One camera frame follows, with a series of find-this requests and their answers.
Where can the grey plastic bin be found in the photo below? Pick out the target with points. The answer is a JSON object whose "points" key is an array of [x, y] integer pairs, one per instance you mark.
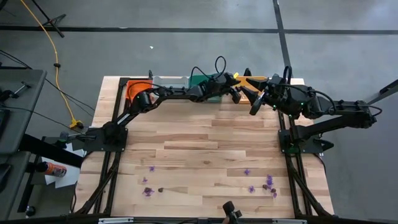
{"points": [[171, 82]]}

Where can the white paper sheets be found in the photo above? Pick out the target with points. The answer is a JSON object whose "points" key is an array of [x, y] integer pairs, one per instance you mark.
{"points": [[66, 179]]}

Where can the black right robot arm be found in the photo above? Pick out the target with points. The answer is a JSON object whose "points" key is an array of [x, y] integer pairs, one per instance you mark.
{"points": [[342, 110]]}

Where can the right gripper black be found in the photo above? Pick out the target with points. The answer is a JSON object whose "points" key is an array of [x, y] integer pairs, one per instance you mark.
{"points": [[281, 93]]}

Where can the grey side table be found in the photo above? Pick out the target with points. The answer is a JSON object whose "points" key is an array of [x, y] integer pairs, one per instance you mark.
{"points": [[21, 118]]}

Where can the black caster wheel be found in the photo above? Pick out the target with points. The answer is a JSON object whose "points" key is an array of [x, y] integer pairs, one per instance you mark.
{"points": [[30, 211]]}

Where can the person's hand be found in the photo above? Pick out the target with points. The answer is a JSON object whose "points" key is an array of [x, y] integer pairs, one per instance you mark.
{"points": [[226, 221]]}

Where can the orange mesh basket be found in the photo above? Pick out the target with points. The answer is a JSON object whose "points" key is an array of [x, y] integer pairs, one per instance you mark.
{"points": [[132, 88]]}

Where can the black hand-held tool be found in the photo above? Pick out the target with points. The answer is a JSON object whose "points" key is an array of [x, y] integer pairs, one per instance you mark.
{"points": [[229, 208]]}

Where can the black table clamp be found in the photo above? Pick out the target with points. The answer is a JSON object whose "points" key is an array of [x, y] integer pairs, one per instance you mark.
{"points": [[150, 74], [247, 72]]}

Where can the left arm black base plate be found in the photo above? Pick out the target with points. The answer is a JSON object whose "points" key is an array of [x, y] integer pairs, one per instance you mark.
{"points": [[93, 146]]}

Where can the black tripod stand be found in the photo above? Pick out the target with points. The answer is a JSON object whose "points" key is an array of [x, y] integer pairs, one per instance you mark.
{"points": [[49, 21]]}

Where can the green plastic bin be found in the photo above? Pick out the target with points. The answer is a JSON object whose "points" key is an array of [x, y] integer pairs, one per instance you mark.
{"points": [[194, 81]]}

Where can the black aluminium table frame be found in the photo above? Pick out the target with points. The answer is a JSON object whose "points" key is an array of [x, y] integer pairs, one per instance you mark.
{"points": [[122, 82]]}

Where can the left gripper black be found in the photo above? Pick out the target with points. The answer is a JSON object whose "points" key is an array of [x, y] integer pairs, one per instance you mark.
{"points": [[220, 84]]}

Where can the black diagonal beam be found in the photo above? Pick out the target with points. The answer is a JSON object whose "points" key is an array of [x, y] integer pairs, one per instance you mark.
{"points": [[49, 151]]}

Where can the grey and black stand leg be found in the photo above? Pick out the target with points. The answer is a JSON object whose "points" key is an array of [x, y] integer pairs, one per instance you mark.
{"points": [[388, 88]]}

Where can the orange can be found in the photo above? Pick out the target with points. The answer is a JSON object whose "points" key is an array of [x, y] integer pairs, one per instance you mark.
{"points": [[56, 170]]}

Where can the yellow plastic bin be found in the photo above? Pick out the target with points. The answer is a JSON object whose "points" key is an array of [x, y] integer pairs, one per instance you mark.
{"points": [[245, 100]]}

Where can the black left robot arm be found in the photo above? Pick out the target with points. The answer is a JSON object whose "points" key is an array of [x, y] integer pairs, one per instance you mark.
{"points": [[174, 93]]}

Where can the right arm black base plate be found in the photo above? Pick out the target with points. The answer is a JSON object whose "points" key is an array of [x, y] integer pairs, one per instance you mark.
{"points": [[306, 149]]}

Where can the silver metal bracket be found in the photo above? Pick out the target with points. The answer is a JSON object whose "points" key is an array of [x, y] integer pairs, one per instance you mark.
{"points": [[289, 221], [115, 220]]}

